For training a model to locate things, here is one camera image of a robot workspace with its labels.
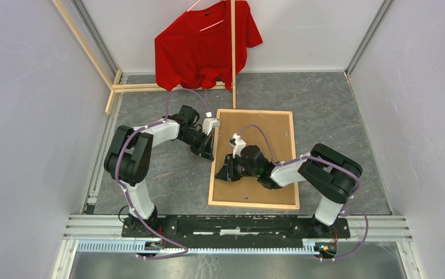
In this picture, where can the brown backing board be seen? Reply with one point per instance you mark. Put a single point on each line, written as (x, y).
(272, 131)

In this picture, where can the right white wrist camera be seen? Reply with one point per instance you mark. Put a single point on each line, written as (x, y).
(237, 143)

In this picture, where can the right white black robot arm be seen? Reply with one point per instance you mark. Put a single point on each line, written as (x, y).
(332, 174)

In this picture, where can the light wooden picture frame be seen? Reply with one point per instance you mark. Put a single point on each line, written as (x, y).
(211, 173)

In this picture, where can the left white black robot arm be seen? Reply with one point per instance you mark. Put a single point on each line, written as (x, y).
(129, 155)

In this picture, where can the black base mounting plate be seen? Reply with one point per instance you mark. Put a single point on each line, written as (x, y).
(233, 231)

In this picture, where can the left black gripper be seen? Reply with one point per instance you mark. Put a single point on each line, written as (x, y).
(205, 150)

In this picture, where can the wooden clothes rack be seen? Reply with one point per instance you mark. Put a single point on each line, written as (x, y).
(113, 85)

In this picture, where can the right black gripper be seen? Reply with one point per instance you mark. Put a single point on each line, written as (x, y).
(227, 172)

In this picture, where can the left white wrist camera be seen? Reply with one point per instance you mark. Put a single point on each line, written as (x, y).
(209, 123)

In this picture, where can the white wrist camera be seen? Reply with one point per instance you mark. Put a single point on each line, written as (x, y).
(237, 143)
(209, 123)

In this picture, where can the red t-shirt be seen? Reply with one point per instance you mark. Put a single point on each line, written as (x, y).
(194, 59)

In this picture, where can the pink clothes hanger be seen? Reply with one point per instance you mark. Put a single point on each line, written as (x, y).
(207, 18)

